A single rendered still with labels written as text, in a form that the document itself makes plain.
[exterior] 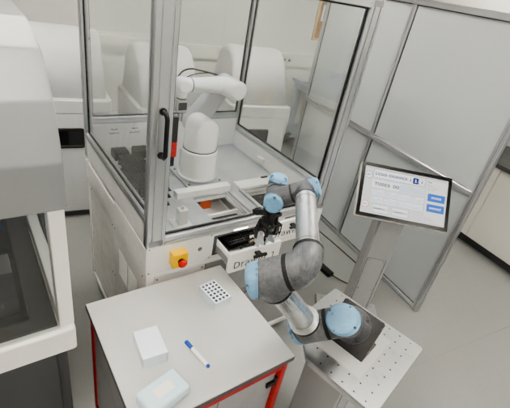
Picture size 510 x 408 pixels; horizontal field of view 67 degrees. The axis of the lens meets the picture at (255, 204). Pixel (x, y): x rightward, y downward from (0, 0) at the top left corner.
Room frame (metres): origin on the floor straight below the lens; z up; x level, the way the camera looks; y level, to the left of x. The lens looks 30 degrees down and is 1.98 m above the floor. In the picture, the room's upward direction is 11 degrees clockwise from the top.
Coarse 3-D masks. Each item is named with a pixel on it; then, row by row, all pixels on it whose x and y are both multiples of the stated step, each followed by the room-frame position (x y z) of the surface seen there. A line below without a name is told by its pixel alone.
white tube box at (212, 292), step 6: (210, 282) 1.29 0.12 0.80; (216, 282) 1.30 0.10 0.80; (198, 288) 1.25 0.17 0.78; (204, 288) 1.24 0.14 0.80; (210, 288) 1.25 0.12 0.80; (216, 288) 1.26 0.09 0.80; (222, 288) 1.27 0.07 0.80; (204, 294) 1.22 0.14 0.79; (210, 294) 1.22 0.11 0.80; (216, 294) 1.22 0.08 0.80; (222, 294) 1.23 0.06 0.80; (228, 294) 1.24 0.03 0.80; (210, 300) 1.19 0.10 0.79; (216, 300) 1.19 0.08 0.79; (222, 300) 1.19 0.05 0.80; (228, 300) 1.22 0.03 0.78; (216, 306) 1.17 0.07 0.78; (222, 306) 1.20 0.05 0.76
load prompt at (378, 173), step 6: (378, 174) 2.03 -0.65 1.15; (384, 174) 2.04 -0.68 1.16; (390, 174) 2.04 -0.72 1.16; (396, 174) 2.05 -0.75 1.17; (402, 174) 2.05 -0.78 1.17; (390, 180) 2.02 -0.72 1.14; (396, 180) 2.03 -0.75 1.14; (402, 180) 2.03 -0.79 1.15; (408, 180) 2.04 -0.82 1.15; (414, 180) 2.04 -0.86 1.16; (420, 180) 2.05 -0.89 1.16; (426, 180) 2.05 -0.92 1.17
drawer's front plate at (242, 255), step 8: (280, 240) 1.52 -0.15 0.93; (248, 248) 1.42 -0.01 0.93; (256, 248) 1.43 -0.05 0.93; (264, 248) 1.46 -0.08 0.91; (272, 248) 1.49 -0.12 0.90; (232, 256) 1.35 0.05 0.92; (240, 256) 1.38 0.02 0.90; (248, 256) 1.41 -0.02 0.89; (264, 256) 1.47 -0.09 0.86; (232, 264) 1.35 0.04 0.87; (240, 264) 1.38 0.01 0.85
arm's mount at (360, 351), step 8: (352, 304) 1.23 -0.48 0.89; (368, 312) 1.19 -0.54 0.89; (376, 320) 1.17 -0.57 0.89; (376, 328) 1.14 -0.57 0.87; (376, 336) 1.12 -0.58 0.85; (344, 344) 1.11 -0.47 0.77; (360, 344) 1.10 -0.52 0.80; (368, 344) 1.10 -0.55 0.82; (352, 352) 1.09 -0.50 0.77; (360, 352) 1.08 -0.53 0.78; (368, 352) 1.10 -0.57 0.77; (360, 360) 1.06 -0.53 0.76
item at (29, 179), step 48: (0, 0) 1.27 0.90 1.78; (0, 48) 0.91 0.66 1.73; (0, 96) 0.82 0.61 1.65; (48, 96) 0.88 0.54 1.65; (0, 144) 0.77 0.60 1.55; (48, 144) 0.83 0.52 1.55; (0, 192) 0.75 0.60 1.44; (48, 192) 0.81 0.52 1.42; (48, 336) 0.79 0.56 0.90; (0, 384) 0.75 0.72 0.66; (48, 384) 0.83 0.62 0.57
